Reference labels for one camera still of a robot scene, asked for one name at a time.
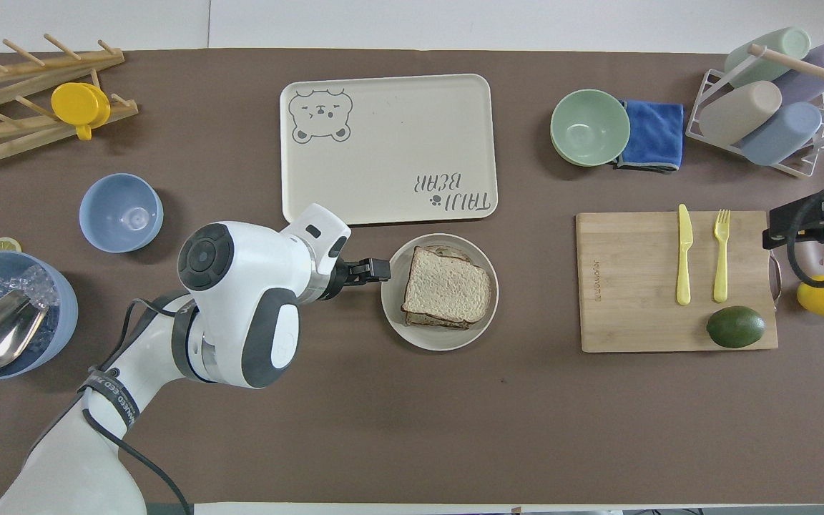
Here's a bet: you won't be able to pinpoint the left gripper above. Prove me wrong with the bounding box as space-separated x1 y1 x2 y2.
325 256 357 301

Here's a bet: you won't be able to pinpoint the cream round plate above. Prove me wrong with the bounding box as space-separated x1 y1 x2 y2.
381 233 499 352

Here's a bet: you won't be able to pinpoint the light blue cup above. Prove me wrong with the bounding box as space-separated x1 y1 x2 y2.
740 102 823 167

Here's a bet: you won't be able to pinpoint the yellow plastic fork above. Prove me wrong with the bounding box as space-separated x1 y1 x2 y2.
712 209 732 303

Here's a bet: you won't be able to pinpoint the toasted bread slice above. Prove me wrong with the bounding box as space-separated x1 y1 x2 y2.
402 247 493 324
403 245 491 330

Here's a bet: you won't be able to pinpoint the green avocado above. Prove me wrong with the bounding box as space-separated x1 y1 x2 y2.
706 305 767 349

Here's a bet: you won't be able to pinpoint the yellow plastic knife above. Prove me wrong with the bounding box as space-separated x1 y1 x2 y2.
676 204 695 306

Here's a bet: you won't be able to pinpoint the beige cup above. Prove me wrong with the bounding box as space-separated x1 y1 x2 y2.
699 80 783 147

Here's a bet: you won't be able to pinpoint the cream tray with bear print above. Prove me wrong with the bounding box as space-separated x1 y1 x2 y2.
280 74 499 226

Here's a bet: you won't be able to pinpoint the purple cup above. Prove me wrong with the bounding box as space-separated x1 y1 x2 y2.
773 41 824 105

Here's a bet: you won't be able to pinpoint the wooden rod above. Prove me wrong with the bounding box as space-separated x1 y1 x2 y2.
748 44 824 98

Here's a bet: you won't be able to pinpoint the green cup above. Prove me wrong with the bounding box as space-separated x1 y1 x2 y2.
725 26 812 87

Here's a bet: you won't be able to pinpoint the blue cloth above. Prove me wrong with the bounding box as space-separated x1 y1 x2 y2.
612 99 685 174

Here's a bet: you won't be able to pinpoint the wooden cutting board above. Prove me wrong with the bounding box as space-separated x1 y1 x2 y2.
575 210 785 353

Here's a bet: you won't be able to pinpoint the blue bowl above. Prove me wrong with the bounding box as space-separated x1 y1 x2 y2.
79 173 165 254

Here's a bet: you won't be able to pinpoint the green bowl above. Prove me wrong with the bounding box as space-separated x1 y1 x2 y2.
550 89 632 168

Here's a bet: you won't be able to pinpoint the blue ice bucket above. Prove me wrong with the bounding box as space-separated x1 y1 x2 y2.
0 251 79 380

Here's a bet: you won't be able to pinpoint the clear ice cubes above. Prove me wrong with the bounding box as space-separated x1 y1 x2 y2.
0 265 60 310

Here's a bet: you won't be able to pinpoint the yellow cup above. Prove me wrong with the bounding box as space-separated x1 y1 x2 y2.
51 82 111 141

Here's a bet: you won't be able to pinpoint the white wire cup rack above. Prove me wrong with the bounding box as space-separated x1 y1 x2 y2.
685 44 824 179

